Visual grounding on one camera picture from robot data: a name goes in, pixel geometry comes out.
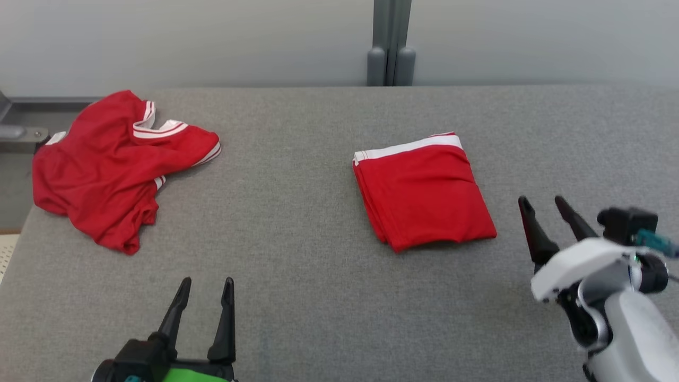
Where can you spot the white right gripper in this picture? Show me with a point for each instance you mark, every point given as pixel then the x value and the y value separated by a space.
pixel 578 262

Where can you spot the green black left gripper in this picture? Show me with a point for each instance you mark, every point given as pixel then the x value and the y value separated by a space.
pixel 201 374

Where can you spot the red garment with white band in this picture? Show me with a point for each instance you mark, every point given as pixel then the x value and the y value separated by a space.
pixel 424 196

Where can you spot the red jersey with striped trim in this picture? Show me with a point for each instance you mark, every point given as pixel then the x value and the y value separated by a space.
pixel 101 180

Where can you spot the white perforated panel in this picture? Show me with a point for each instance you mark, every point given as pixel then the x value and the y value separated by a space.
pixel 6 254

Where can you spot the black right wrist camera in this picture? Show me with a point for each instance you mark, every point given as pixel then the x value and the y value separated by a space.
pixel 626 223

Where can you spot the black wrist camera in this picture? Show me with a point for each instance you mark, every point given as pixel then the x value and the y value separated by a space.
pixel 138 361
pixel 626 223

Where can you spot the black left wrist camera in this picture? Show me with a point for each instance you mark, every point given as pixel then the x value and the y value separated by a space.
pixel 138 361

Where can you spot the grey double partition post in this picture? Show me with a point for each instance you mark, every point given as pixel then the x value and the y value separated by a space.
pixel 382 26

